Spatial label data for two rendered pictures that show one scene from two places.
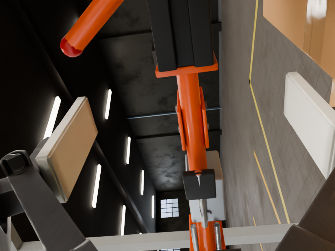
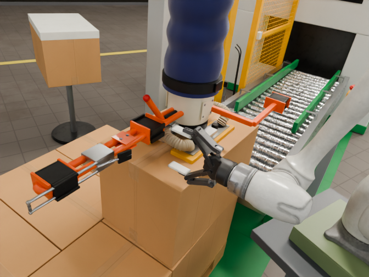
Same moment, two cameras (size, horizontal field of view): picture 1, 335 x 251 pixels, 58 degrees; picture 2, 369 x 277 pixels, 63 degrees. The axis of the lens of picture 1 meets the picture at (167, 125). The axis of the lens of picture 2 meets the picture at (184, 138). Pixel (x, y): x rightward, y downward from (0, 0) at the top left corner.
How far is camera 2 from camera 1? 0.94 m
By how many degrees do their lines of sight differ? 91
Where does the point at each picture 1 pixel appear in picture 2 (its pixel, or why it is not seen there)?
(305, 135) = (179, 169)
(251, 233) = not seen: outside the picture
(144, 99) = not seen: outside the picture
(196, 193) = (122, 156)
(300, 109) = (178, 166)
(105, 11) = (154, 109)
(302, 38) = (134, 160)
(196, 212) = (101, 160)
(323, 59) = (144, 167)
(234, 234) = not seen: outside the picture
